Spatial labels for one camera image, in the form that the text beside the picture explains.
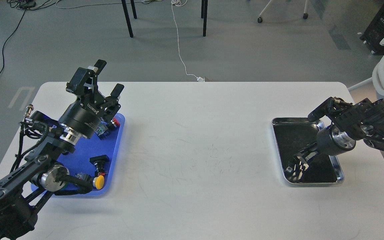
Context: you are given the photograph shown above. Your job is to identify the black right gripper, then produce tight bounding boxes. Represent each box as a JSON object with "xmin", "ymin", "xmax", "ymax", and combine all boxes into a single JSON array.
[{"xmin": 285, "ymin": 129, "xmax": 356, "ymax": 182}]

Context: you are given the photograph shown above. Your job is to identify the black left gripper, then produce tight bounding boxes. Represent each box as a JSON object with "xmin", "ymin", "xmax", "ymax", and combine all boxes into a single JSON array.
[{"xmin": 58, "ymin": 60, "xmax": 124, "ymax": 139}]

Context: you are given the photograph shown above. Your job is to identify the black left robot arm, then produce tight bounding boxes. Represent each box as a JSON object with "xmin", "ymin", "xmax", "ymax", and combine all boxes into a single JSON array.
[{"xmin": 0, "ymin": 60, "xmax": 124, "ymax": 240}]

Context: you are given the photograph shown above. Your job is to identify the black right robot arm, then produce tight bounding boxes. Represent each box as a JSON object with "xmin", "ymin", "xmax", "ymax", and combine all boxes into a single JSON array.
[{"xmin": 284, "ymin": 97, "xmax": 384, "ymax": 179}]

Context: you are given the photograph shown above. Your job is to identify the metal tray with black mat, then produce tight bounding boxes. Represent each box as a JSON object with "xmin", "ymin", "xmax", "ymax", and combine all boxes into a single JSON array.
[{"xmin": 272, "ymin": 117, "xmax": 344, "ymax": 187}]

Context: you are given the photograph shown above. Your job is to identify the blue plastic tray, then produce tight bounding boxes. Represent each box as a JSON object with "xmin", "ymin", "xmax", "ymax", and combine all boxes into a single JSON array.
[{"xmin": 31, "ymin": 113, "xmax": 125, "ymax": 196}]

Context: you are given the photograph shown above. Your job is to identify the black table legs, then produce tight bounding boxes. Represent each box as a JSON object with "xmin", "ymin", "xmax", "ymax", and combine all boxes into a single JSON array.
[{"xmin": 121, "ymin": 0, "xmax": 209, "ymax": 38}]

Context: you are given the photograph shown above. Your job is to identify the white chair base with wheels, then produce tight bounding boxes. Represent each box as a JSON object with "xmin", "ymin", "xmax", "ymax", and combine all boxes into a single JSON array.
[{"xmin": 256, "ymin": 0, "xmax": 299, "ymax": 23}]

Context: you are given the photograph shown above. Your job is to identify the black equipment case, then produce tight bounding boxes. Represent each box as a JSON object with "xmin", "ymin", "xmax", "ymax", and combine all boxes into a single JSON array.
[{"xmin": 360, "ymin": 3, "xmax": 384, "ymax": 55}]

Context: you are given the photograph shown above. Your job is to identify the red push button switch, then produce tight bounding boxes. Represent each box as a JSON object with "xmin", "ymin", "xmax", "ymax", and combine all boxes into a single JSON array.
[{"xmin": 106, "ymin": 117, "xmax": 120, "ymax": 131}]

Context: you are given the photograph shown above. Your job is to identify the black push button switch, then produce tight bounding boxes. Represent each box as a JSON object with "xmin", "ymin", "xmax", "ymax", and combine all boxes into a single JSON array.
[{"xmin": 89, "ymin": 155, "xmax": 109, "ymax": 177}]

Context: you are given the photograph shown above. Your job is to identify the yellow push button switch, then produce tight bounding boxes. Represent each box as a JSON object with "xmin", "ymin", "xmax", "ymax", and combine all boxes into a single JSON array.
[{"xmin": 75, "ymin": 173, "xmax": 105, "ymax": 190}]

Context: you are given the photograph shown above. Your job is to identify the black cable on floor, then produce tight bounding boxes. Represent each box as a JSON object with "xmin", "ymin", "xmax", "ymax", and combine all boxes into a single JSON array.
[{"xmin": 0, "ymin": 0, "xmax": 56, "ymax": 126}]

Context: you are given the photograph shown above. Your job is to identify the white cable on floor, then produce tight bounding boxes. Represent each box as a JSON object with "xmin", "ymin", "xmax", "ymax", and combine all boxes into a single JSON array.
[{"xmin": 171, "ymin": 0, "xmax": 206, "ymax": 82}]

